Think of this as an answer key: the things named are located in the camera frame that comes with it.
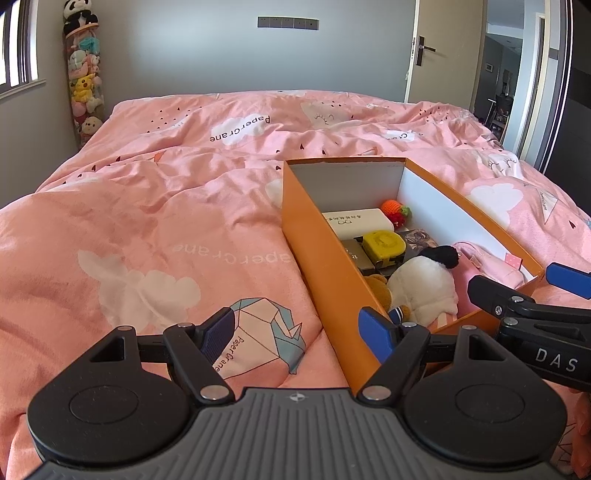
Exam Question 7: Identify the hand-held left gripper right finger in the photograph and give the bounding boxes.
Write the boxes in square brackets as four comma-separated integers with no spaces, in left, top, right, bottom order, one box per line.
[358,306,511,408]

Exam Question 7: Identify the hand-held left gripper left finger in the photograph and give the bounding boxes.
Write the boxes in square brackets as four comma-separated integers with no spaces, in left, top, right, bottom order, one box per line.
[85,308,236,407]

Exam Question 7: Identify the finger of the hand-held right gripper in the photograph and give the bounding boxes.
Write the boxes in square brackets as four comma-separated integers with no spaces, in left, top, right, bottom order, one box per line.
[467,274,591,325]
[545,262,591,289]

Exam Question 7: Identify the pink cloth pouch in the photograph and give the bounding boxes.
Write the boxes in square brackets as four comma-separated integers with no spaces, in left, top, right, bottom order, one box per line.
[450,241,525,289]

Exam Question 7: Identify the small brown bear toy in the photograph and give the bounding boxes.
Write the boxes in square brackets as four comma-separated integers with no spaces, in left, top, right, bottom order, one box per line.
[367,274,411,324]

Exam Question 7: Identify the white plush toy black pompom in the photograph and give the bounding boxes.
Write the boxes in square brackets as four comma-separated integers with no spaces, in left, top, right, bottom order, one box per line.
[387,246,460,330]

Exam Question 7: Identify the orange cardboard box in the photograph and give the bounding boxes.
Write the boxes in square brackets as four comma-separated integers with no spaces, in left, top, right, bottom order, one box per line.
[281,157,548,398]

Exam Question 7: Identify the black box gold print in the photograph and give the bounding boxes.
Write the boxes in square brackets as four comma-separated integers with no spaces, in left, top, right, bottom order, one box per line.
[341,237,377,276]

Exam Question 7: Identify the illustrated card box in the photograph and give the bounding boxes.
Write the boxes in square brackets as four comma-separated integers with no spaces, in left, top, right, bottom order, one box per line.
[399,227,439,252]

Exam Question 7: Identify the yellow tape measure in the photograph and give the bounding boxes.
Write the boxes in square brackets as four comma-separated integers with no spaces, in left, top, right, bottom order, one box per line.
[361,229,407,266]

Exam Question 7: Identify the white power bank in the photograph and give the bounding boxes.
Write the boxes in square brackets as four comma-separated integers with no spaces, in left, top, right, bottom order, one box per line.
[321,209,395,241]

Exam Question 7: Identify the orange crochet toy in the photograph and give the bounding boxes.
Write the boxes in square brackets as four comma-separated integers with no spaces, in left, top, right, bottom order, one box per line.
[381,199,413,228]

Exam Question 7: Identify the person's right forearm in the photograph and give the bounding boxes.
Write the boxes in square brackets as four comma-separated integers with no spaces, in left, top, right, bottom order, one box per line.
[570,388,591,480]

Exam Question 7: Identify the pink printed blanket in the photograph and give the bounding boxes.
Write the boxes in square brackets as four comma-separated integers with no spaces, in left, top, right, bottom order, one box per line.
[0,88,591,480]

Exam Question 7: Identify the dark hallway shelf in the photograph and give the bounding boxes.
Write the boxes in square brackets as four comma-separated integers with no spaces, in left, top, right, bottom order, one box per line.
[487,95,514,141]

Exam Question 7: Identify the dark wardrobe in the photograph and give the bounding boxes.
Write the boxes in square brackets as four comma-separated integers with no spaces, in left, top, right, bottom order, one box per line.
[545,0,591,185]

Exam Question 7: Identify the grey room door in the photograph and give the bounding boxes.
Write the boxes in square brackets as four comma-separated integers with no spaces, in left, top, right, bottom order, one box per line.
[405,0,488,104]

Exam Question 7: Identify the clear tube of plush toys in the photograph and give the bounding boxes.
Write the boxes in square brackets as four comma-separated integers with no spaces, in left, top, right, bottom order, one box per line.
[65,25,107,148]

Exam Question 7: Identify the panda plush toy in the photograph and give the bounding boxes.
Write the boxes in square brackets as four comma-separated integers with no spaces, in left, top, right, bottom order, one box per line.
[62,0,99,29]

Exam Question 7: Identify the window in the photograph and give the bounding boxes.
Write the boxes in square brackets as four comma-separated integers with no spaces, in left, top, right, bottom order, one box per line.
[0,0,47,95]

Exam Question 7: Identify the white sliding door frame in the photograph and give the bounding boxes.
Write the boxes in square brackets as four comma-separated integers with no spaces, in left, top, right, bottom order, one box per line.
[522,0,573,171]

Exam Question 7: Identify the black door handle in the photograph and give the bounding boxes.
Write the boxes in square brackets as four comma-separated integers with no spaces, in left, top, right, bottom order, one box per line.
[416,36,437,68]

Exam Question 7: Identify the grey wall switch panel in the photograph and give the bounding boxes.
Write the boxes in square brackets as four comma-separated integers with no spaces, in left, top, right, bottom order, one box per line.
[257,16,319,31]

